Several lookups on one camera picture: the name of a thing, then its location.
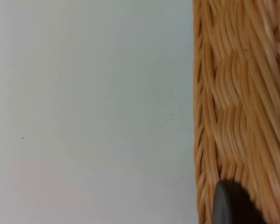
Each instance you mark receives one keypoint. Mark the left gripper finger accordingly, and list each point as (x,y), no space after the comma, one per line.
(235,205)

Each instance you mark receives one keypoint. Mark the pale brown wicker basket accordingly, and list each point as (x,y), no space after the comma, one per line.
(242,93)

